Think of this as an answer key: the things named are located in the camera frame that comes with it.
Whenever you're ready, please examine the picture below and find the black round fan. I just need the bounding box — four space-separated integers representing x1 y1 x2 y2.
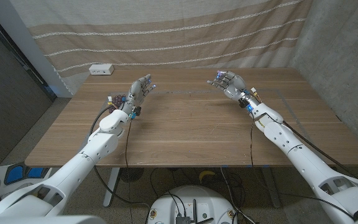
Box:
119 167 145 184

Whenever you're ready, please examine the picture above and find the white power strip box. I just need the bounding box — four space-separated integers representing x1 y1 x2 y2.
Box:
88 63 115 76

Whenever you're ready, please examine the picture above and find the dark perforated panel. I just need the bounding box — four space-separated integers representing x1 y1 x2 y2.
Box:
0 9 57 170

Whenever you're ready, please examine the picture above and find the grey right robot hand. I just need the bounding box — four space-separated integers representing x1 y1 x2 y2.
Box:
206 70 249 101

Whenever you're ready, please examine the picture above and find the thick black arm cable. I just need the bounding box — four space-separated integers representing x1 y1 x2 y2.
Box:
282 120 358 181
87 105 151 208

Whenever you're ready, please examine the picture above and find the white robot torso base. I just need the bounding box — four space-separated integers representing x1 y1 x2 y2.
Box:
146 185 238 224

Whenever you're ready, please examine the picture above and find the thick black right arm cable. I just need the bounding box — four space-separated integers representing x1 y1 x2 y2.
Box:
282 120 358 181

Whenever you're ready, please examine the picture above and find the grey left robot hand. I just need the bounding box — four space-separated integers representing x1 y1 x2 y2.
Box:
122 73 157 115

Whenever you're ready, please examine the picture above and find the dark red circuit board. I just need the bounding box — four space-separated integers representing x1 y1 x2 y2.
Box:
109 94 126 110

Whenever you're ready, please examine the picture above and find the white device with blue pads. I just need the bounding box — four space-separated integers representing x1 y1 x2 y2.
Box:
0 161 54 197

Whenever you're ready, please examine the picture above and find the thin black left wrist cable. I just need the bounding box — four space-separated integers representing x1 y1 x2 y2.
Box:
124 119 133 169

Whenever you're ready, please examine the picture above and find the beige striped backdrop cloth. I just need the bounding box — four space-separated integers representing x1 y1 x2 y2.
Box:
9 0 313 96

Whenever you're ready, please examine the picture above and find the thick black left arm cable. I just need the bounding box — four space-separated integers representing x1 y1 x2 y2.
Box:
87 105 151 208

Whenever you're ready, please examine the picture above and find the grey table leg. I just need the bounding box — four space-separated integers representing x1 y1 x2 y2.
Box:
261 167 282 208

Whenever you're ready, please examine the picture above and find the white table leg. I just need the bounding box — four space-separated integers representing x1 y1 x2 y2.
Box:
103 167 121 208

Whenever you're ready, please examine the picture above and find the yellow curved object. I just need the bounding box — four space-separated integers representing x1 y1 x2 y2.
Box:
198 170 216 184

